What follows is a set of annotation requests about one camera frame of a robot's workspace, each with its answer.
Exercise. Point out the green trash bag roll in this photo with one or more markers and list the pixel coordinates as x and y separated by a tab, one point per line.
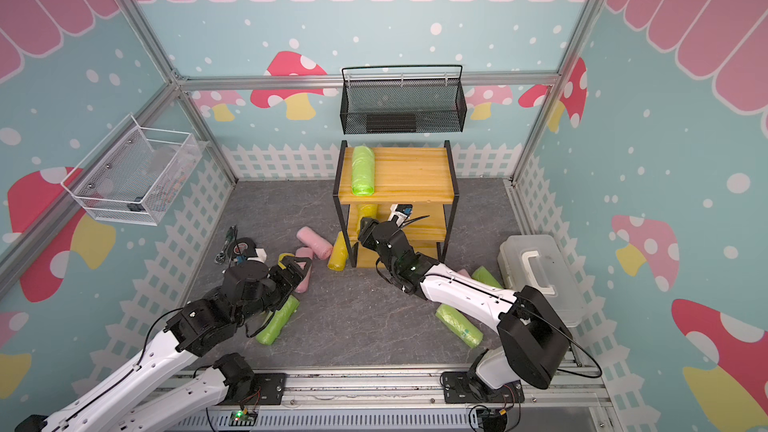
363	171
484	276
272	331

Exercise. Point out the green circuit board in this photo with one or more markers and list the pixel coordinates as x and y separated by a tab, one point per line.
242	418

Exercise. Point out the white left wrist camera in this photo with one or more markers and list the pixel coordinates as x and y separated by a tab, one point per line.
242	252

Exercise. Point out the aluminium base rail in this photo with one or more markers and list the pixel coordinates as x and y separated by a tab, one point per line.
413	398

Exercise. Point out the white wire mesh basket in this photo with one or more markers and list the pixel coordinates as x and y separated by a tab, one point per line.
134	174

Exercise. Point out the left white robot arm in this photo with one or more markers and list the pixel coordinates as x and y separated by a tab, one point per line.
118	403

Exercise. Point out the black tape roll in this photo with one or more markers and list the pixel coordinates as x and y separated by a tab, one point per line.
242	248

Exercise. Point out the black wire mesh basket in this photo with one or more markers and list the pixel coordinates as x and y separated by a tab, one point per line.
403	99

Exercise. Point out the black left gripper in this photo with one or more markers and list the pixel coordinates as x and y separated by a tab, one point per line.
289	284

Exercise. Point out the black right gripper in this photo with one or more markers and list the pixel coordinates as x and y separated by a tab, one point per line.
368	234

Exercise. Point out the green handled ratchet wrench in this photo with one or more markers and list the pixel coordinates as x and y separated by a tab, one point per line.
224	255

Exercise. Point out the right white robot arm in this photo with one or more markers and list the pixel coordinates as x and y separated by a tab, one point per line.
534	339

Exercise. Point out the green trash bag roll floor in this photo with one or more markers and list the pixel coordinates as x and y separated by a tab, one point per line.
457	323

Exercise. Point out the translucent plastic storage box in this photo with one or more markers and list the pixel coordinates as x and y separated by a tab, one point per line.
536	260

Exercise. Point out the wooden three-tier shelf black frame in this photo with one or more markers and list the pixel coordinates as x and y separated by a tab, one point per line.
422	177

